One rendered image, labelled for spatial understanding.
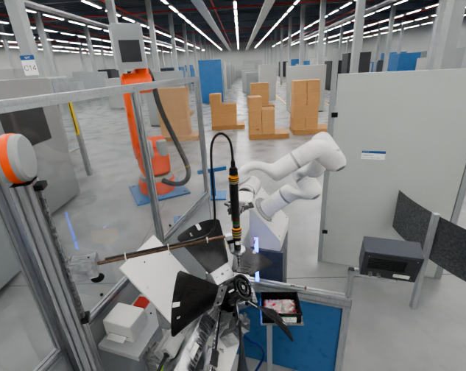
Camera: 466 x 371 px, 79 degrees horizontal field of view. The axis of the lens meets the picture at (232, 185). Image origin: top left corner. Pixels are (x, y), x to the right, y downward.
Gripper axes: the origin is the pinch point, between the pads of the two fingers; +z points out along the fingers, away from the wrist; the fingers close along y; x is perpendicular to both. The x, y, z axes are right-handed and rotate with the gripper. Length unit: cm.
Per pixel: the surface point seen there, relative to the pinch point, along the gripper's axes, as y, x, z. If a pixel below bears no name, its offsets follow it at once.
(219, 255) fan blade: 7.9, -22.9, 2.4
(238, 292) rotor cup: -4.2, -30.9, 14.8
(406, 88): -96, 33, -178
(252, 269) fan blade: -4.8, -36.6, -8.2
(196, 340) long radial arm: 8, -42, 32
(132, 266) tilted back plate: 41, -21, 21
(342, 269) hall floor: -63, -154, -170
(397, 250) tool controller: -72, -31, -32
